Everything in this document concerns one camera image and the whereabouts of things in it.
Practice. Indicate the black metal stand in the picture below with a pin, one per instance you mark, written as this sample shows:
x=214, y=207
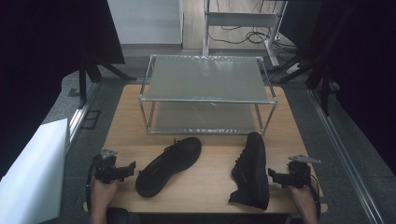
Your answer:
x=85, y=74
x=323, y=81

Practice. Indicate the black lace-up shoe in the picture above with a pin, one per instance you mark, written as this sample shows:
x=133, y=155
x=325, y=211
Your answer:
x=169, y=166
x=252, y=174

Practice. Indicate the person's dark clothed knee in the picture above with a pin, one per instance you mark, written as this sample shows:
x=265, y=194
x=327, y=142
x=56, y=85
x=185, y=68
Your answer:
x=117, y=216

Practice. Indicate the white board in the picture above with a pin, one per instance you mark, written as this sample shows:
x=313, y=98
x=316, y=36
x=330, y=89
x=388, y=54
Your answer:
x=31, y=174

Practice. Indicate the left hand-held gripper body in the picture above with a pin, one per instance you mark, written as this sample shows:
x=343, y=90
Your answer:
x=104, y=169

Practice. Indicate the person's right hand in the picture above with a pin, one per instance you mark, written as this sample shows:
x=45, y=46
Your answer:
x=300, y=196

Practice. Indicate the aluminium floor rail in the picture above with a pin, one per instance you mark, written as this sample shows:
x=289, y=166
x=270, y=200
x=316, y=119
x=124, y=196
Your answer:
x=342, y=149
x=81, y=110

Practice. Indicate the black curtain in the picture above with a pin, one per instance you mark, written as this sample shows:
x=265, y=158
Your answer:
x=364, y=77
x=40, y=68

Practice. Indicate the white power strip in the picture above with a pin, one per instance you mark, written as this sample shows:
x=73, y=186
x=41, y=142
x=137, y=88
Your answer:
x=293, y=68

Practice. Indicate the white metal desk frame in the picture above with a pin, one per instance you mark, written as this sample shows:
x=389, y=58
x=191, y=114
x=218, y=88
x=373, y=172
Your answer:
x=243, y=19

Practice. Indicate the person's left hand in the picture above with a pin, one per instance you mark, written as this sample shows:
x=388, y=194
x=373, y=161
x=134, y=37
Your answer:
x=104, y=191

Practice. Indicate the two-tier metal shoe rack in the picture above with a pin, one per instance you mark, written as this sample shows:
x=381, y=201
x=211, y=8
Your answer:
x=205, y=81

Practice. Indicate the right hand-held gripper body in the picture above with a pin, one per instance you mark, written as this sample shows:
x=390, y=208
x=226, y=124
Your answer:
x=299, y=174

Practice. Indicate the white partition panel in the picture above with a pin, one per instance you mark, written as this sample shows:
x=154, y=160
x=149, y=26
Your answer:
x=144, y=20

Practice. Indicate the black floor socket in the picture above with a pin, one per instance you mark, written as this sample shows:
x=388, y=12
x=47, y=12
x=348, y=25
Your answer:
x=91, y=119

